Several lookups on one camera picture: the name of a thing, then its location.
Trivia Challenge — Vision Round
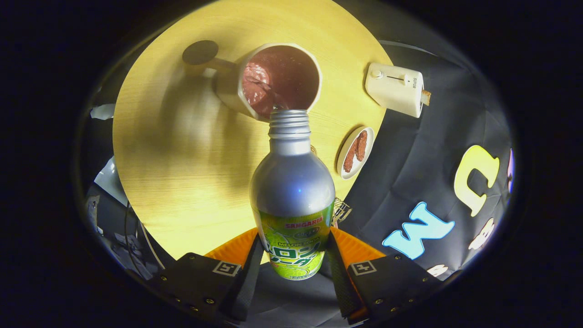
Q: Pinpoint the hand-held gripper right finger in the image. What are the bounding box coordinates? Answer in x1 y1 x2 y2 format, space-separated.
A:
326 226 442 325

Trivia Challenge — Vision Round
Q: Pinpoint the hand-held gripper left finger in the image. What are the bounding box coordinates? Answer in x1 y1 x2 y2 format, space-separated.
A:
157 227 266 323

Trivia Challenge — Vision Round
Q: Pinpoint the silver bottle with green label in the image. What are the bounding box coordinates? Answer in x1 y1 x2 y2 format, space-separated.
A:
249 109 336 281

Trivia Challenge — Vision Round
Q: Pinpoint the beige cup with wooden handle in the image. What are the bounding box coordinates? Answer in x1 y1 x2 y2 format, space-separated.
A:
182 40 322 123

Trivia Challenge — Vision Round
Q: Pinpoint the reddish brown juice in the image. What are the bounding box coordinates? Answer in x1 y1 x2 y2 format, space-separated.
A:
242 46 319 117

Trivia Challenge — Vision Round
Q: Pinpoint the small white plate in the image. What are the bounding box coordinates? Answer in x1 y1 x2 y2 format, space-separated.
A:
337 126 375 180

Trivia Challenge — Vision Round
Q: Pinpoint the light wooden table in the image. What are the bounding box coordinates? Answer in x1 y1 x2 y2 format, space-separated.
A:
113 0 394 266

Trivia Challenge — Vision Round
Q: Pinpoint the brown sausage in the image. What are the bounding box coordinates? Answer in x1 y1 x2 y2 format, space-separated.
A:
343 142 358 173
355 130 368 162

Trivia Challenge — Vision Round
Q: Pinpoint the white toaster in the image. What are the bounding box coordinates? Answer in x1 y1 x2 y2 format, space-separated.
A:
364 62 425 118

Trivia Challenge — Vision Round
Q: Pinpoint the white paper sheet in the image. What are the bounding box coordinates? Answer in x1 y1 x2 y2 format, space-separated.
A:
90 104 117 120

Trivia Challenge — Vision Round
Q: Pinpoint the small metal wire basket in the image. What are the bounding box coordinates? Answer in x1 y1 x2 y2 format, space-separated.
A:
332 197 352 227

